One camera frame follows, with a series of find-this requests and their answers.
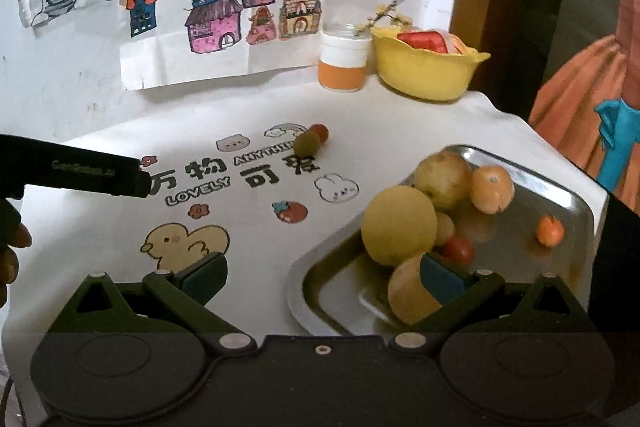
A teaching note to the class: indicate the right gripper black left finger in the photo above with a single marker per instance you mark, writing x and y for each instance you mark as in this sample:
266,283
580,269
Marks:
162,302

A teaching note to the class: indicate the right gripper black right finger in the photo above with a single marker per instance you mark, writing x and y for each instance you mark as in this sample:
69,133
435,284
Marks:
483,301

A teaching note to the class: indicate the pale peach round fruit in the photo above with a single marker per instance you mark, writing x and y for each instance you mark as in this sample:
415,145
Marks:
409,300

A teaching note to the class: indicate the metal tray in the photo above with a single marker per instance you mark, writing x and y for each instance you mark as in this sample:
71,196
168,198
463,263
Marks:
337,289

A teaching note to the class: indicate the small orange tangerine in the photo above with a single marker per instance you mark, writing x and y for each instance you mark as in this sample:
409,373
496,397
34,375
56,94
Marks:
549,231

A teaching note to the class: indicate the large yellow round fruit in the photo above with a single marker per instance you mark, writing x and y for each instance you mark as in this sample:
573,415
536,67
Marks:
398,224

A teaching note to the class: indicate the brown-yellow pear fruit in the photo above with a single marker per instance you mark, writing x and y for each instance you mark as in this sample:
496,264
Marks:
492,189

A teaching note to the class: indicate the yellow-green round fruit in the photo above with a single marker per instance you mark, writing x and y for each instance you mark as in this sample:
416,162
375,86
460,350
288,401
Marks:
445,178

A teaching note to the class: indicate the small green fruit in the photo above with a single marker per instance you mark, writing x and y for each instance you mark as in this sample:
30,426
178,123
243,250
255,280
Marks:
307,144

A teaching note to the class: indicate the small red cherry tomato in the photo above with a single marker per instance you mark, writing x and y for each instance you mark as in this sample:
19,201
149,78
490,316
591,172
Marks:
321,130

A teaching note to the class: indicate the person's left hand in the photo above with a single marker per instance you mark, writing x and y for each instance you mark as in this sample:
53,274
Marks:
14,235

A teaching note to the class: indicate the white printed tablecloth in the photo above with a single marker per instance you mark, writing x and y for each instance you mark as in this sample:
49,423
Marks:
230,164

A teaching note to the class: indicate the orange dress lady poster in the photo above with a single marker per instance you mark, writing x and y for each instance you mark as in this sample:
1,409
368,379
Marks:
589,109

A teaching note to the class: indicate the yellow plastic bowl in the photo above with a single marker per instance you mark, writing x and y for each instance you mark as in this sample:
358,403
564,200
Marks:
422,74

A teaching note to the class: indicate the orange packet in bowl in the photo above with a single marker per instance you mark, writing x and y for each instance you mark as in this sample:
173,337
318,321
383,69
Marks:
455,45

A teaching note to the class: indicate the red packet in bowl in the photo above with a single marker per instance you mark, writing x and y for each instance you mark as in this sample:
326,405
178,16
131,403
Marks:
429,40

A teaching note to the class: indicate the orange white glass jar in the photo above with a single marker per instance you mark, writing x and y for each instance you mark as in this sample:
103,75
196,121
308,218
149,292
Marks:
343,58

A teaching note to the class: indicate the yellow flower twig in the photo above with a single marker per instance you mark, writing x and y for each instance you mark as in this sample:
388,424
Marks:
389,11

